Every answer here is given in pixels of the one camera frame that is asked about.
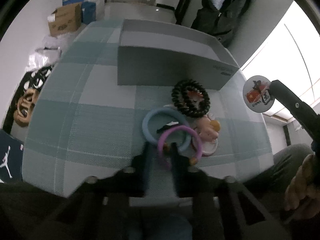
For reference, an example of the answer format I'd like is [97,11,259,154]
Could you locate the purple hair ring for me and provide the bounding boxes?
[157,125,202,170]

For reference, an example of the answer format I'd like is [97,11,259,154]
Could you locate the black white hair clip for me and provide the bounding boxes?
[156,121,180,134]

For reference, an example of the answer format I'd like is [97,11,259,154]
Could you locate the blue hair ring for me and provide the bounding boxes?
[142,107,191,153]

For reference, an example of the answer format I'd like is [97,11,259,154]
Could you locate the large black spiral hair tie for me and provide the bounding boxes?
[171,79,211,118]

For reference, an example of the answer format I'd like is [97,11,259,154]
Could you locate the right hand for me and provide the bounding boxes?
[284,154,319,220]

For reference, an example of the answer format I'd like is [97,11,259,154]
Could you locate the small orange figurine clip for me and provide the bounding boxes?
[187,90,203,105]

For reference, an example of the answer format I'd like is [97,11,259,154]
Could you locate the grey open cardboard box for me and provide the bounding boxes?
[117,19,239,90]

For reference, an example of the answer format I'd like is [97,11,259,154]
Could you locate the dark blue Jordan box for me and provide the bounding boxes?
[0,129,24,183]

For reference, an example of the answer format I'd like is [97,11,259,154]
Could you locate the brown shoes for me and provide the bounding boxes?
[14,88,39,127]

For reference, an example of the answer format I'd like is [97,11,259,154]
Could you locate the black hanging jacket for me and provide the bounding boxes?
[191,0,251,48]

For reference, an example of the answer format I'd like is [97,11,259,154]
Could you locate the black white sneakers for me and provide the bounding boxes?
[23,65,53,92]

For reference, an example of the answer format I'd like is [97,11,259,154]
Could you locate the white plastic bag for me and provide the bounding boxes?
[28,47,62,68]

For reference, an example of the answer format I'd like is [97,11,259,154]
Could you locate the clear plastic bag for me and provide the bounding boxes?
[42,33,76,52]

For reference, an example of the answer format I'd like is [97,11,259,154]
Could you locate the brown cardboard box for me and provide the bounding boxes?
[47,3,82,37]

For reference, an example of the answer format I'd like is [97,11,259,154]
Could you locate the blue shoe box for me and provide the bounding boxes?
[62,0,97,25]

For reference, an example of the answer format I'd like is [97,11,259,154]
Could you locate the white bag with clothes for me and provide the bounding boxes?
[85,0,105,16]

